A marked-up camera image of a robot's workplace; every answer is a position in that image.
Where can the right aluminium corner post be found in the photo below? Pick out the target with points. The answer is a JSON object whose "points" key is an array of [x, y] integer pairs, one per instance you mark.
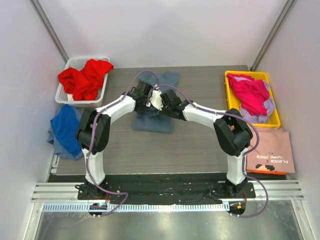
{"points": [[281, 18]]}

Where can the lavender purple t shirt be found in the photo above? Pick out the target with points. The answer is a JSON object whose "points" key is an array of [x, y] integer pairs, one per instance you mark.
{"points": [[260, 119]]}

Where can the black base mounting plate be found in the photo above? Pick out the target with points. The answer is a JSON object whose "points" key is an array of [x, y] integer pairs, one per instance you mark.
{"points": [[165, 189]]}

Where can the red t shirt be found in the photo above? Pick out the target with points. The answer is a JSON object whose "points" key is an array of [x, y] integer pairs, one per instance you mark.
{"points": [[85, 84]]}

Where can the magenta pink t shirt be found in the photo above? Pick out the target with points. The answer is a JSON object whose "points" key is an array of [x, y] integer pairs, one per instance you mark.
{"points": [[251, 93]]}

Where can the white slotted cable duct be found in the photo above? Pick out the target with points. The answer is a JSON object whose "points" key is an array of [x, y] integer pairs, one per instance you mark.
{"points": [[91, 207]]}

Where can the aluminium corner post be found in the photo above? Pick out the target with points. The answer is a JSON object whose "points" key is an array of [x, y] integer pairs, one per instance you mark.
{"points": [[49, 28], [281, 18]]}

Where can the orange folded t shirt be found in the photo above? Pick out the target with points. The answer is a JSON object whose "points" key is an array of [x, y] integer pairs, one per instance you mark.
{"points": [[267, 172]]}

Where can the blue patterned cloth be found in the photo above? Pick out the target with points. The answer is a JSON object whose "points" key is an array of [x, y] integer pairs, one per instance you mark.
{"points": [[60, 150]]}

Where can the white perforated plastic basket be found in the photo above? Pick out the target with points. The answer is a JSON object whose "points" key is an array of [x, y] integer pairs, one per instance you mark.
{"points": [[78, 62]]}

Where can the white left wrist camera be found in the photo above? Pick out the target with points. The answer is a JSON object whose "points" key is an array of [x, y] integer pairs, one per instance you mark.
{"points": [[148, 103]]}

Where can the left aluminium corner post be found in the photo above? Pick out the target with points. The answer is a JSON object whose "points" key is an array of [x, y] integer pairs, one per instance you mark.
{"points": [[49, 28]]}

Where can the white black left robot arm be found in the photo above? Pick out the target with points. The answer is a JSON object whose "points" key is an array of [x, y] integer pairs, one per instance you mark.
{"points": [[94, 131]]}

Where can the yellow plastic tray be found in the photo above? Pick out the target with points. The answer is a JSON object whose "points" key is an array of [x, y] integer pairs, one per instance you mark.
{"points": [[234, 102]]}

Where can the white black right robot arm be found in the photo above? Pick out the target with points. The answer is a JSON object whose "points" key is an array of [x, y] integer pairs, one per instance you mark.
{"points": [[232, 132]]}

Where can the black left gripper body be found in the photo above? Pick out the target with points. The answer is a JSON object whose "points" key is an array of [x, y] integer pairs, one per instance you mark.
{"points": [[145, 103]]}

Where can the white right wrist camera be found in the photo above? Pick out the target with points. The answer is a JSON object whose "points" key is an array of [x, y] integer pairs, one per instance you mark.
{"points": [[156, 100]]}

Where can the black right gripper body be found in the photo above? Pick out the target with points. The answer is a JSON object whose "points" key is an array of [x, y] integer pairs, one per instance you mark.
{"points": [[166, 106]]}

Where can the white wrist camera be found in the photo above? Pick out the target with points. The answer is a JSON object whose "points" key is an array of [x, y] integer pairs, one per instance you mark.
{"points": [[148, 103], [156, 100]]}

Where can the grey-blue t shirt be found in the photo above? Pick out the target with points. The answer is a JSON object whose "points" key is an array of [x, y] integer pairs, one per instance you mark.
{"points": [[151, 120]]}

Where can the light pink folded t shirt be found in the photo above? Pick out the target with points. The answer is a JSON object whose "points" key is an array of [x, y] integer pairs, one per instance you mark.
{"points": [[273, 153]]}

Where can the aluminium front frame rail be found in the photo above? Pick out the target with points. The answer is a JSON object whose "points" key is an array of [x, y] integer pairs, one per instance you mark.
{"points": [[67, 192]]}

